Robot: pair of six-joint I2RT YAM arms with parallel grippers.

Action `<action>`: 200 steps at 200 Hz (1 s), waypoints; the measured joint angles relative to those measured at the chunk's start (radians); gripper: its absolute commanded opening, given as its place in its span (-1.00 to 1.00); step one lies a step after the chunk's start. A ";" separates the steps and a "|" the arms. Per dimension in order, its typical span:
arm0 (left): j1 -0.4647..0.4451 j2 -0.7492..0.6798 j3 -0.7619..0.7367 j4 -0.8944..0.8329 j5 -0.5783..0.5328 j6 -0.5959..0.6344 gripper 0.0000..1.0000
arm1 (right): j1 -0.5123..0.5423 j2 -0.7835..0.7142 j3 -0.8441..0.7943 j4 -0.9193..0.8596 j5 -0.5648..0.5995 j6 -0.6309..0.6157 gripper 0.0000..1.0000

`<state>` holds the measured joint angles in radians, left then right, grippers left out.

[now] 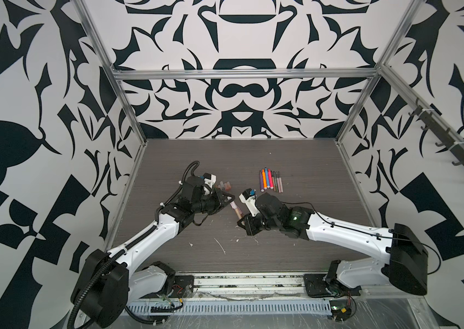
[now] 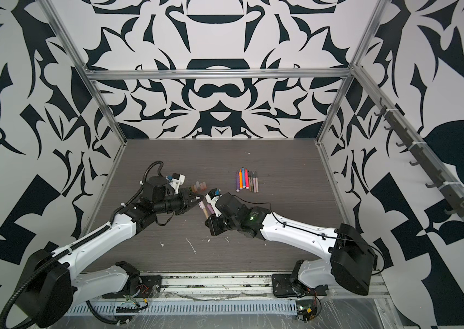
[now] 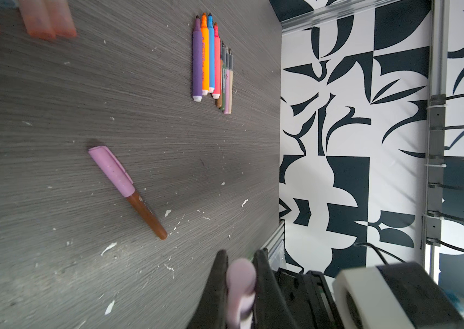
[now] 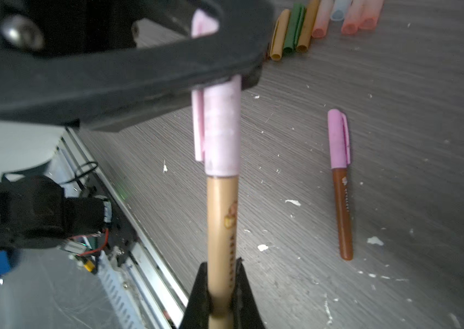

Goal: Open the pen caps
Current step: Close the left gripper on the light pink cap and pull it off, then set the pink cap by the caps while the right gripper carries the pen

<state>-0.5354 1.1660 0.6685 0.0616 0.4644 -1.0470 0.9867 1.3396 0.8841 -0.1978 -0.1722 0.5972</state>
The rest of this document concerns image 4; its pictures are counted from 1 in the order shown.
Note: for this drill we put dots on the translucent pink pen cap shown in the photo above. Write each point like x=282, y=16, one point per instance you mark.
x=322, y=20

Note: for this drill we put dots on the gold brown pen cap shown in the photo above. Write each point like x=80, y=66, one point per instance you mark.
x=307, y=26

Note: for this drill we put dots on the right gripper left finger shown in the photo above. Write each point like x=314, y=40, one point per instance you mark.
x=197, y=312

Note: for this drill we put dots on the green pen cap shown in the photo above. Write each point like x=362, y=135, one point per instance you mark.
x=295, y=24

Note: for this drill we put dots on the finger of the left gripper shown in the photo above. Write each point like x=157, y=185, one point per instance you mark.
x=108, y=65

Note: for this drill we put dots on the aluminium front rail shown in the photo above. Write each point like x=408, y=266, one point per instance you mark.
x=157, y=293

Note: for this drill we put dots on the light pink cap pen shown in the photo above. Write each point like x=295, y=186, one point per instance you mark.
x=216, y=124

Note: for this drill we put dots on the white cable duct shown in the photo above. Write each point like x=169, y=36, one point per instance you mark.
x=119, y=294

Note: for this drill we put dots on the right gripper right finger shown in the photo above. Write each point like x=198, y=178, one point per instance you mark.
x=245, y=310

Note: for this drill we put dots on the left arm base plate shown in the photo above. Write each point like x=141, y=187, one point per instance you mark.
x=116, y=237

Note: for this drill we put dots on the translucent blue pen cap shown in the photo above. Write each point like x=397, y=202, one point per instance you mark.
x=340, y=9

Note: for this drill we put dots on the tan pen cap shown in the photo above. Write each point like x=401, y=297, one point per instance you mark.
x=279, y=33

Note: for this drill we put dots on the pink cap brown pen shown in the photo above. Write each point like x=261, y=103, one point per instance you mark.
x=340, y=157

